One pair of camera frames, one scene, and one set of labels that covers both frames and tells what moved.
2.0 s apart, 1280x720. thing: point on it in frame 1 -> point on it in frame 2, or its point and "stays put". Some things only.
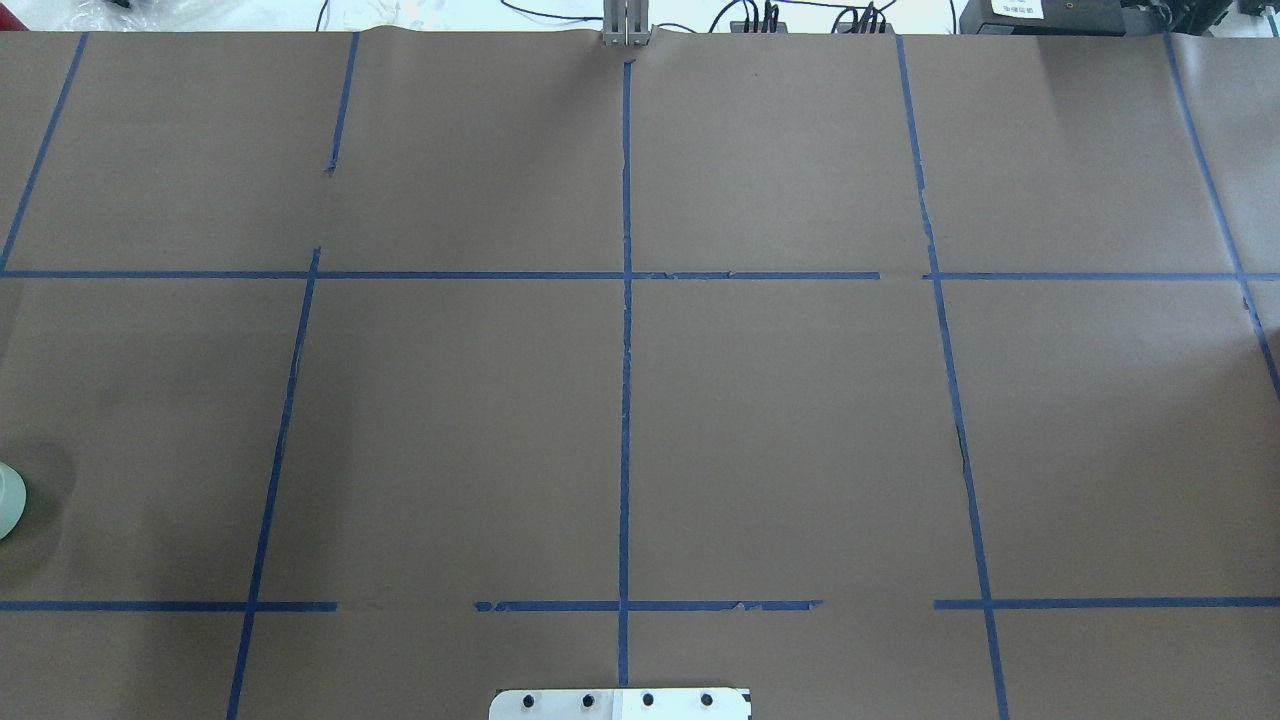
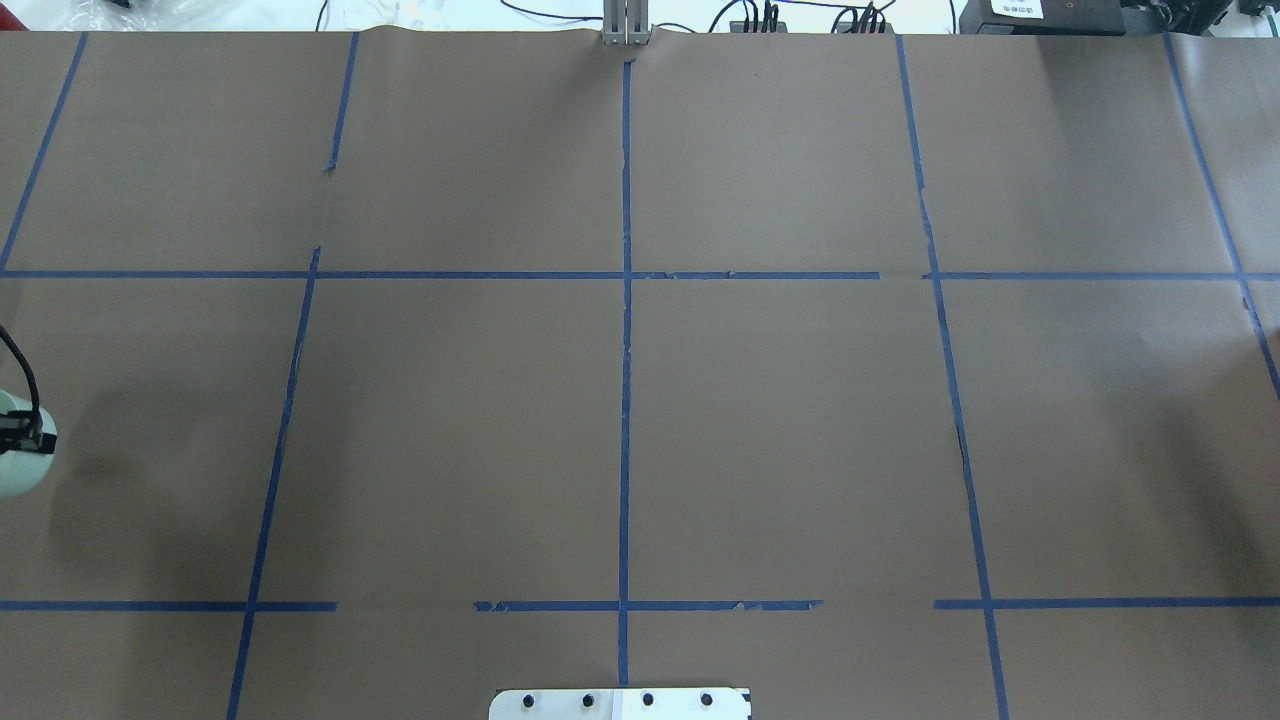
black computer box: x=1060 y=18 stays put
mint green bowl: x=12 y=498 -> x=22 y=472
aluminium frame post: x=626 y=22 stays put
